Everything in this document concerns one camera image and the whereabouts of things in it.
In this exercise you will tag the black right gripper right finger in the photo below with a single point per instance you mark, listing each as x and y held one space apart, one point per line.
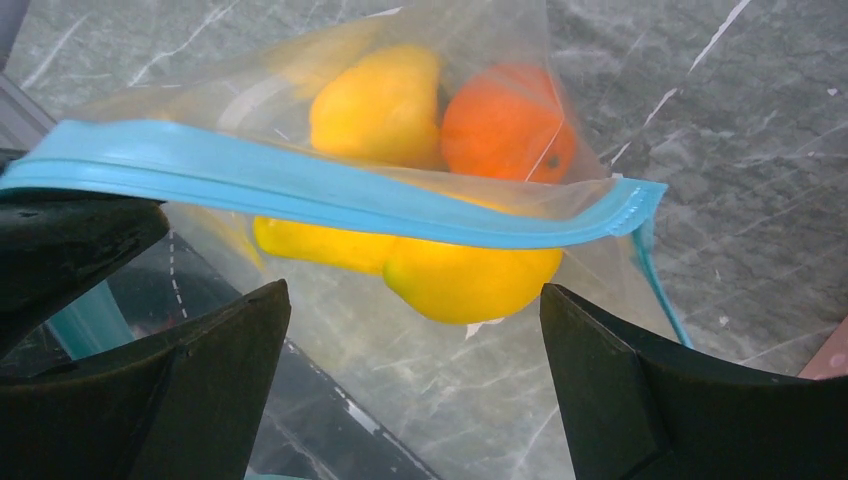
636 405

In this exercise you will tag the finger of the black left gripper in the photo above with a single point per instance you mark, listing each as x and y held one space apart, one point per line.
57 246

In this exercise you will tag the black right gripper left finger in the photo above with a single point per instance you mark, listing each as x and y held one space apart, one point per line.
185 403

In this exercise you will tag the orange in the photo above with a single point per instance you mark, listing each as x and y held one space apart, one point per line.
508 123

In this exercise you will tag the clear zip top bag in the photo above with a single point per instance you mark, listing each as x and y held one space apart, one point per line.
220 148

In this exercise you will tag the pink plastic basket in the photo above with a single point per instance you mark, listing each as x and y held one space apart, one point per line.
831 359

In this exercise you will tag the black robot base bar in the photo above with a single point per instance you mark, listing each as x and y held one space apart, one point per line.
311 428

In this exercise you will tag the yellow fruit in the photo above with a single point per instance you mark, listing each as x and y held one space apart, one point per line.
385 109

